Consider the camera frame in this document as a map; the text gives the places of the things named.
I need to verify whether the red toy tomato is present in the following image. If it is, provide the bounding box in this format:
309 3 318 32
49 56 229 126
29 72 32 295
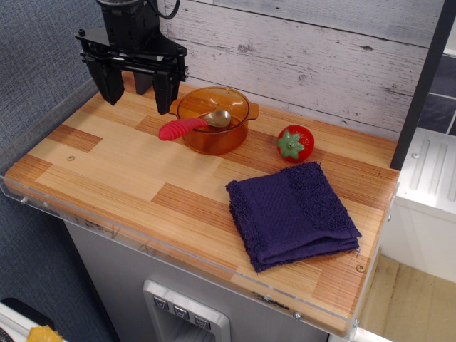
276 125 315 163

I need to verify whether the white toy sink unit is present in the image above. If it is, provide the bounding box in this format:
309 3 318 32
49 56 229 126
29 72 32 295
379 128 455 281

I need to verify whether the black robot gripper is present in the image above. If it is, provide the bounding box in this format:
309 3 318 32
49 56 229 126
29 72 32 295
76 1 187 115

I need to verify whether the red handled metal spoon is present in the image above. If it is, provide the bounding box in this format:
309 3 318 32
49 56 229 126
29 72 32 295
158 110 232 141

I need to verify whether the grey toy fridge cabinet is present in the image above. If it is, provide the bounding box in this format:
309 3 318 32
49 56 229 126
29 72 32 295
66 223 328 341

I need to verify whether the yellow object at corner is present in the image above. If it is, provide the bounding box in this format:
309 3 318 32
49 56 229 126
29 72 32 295
26 326 63 342

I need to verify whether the silver dispenser panel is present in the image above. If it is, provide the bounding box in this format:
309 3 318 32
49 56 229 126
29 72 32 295
142 280 231 341

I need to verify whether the clear acrylic table guard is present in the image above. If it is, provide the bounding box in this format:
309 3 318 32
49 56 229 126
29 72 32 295
3 73 398 337

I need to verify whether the dark grey block behind gripper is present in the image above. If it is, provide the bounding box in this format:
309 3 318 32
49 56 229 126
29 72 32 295
133 72 154 95

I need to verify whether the amber glass pot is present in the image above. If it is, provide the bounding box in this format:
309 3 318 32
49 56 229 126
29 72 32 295
159 87 259 155

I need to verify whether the dark blue cloth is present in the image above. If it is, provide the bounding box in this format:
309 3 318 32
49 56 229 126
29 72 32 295
226 162 361 272

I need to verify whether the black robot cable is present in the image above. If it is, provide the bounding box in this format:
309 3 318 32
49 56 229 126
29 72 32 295
145 0 180 19

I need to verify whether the dark grey vertical post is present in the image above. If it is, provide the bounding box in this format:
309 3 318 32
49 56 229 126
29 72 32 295
390 0 455 170

